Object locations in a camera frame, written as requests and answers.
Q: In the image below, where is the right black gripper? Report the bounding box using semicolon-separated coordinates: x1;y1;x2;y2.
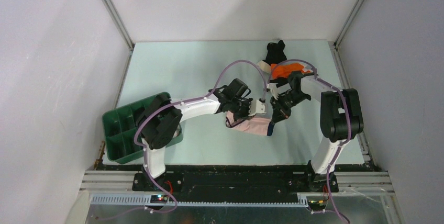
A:
270;91;310;125

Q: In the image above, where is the light pink underwear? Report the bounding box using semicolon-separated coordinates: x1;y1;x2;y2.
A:
225;111;274;137

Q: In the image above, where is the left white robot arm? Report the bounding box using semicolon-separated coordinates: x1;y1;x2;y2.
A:
134;79;264;191

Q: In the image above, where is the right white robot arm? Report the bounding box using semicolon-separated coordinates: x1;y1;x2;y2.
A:
267;71;364;192

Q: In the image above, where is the black white striped underwear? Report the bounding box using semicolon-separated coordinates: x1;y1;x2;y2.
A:
267;77;288;89

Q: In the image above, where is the orange underwear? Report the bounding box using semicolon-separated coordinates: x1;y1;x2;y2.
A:
271;62;313;80

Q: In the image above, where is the cream underwear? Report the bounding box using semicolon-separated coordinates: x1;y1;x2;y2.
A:
257;60;271;74

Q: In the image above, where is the green divided storage tray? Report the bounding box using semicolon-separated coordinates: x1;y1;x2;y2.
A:
102;92;183;164

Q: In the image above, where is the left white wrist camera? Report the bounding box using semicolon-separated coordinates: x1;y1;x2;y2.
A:
249;99;267;117

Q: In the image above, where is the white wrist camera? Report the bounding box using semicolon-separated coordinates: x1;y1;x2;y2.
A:
249;99;267;117
268;83;284;100

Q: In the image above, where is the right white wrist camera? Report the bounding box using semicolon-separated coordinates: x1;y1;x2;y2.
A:
268;83;284;100

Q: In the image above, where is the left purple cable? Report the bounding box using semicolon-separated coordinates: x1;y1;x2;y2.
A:
133;60;269;214

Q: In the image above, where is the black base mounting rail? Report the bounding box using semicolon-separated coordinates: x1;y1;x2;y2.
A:
132;162;339;203

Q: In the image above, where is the right aluminium frame post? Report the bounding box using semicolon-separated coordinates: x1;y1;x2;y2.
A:
333;0;366;50

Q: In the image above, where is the aluminium frame post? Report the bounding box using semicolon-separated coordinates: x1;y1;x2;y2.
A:
102;0;135;51
333;0;366;50

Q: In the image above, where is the left aluminium frame post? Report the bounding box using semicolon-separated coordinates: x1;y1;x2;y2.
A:
102;0;135;51

